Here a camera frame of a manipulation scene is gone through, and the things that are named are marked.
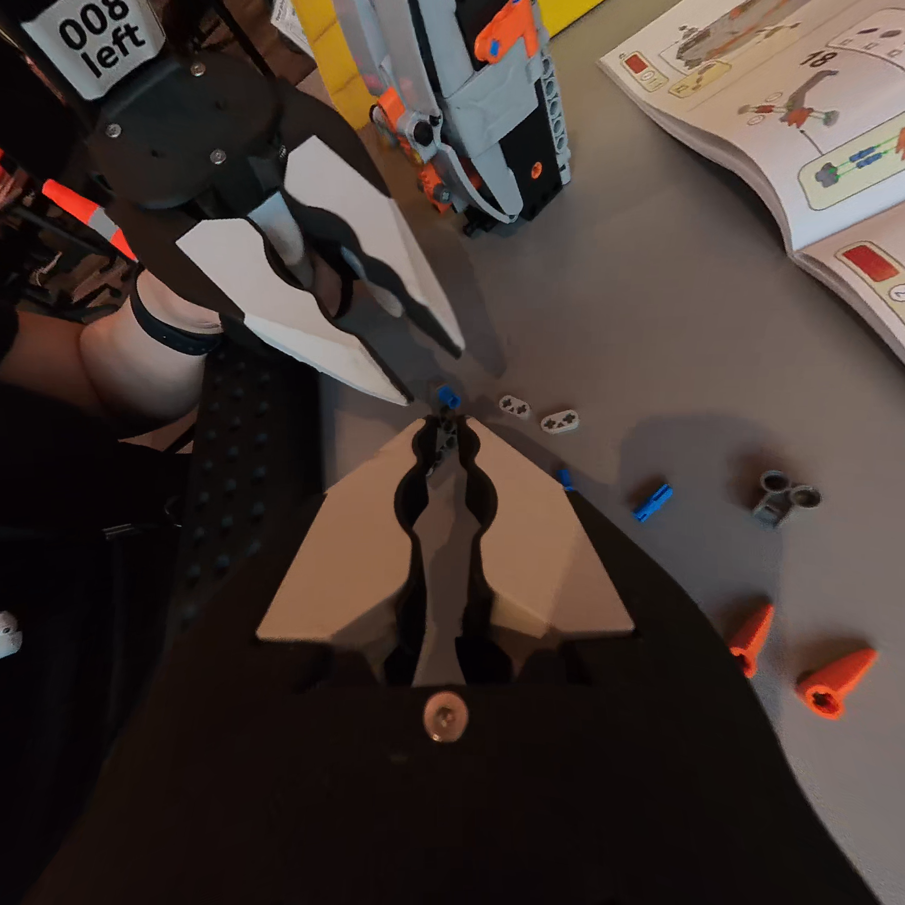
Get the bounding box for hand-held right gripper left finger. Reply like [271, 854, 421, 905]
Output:
[255, 416, 438, 685]

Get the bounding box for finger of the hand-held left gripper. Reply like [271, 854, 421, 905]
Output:
[281, 134, 469, 360]
[174, 216, 416, 409]

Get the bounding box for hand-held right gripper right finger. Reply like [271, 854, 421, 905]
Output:
[456, 416, 636, 683]

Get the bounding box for grey orange brick robot model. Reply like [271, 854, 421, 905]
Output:
[332, 0, 571, 239]

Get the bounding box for grey angled beam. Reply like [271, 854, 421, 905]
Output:
[428, 384, 464, 475]

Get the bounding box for dark grey tube connector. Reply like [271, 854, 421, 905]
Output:
[751, 470, 823, 527]

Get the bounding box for person's left forearm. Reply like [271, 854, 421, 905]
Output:
[0, 304, 209, 443]

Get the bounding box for grey desk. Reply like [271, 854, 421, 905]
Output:
[314, 0, 905, 905]

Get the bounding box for person's left hand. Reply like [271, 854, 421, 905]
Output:
[140, 267, 229, 335]

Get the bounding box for black wristband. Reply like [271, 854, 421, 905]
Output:
[129, 272, 222, 356]

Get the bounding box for black perforated chair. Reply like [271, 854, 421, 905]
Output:
[170, 346, 319, 630]

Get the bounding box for orange reflective strip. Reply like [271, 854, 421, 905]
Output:
[41, 179, 139, 264]

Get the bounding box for yellow plastic bin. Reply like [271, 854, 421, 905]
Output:
[290, 0, 609, 132]

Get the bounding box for orange cone brick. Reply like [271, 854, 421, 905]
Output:
[797, 647, 879, 721]
[728, 603, 775, 678]

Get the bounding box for person's black shirt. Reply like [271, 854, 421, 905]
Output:
[0, 382, 206, 905]

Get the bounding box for open white instruction booklet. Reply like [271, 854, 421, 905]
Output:
[597, 0, 905, 363]

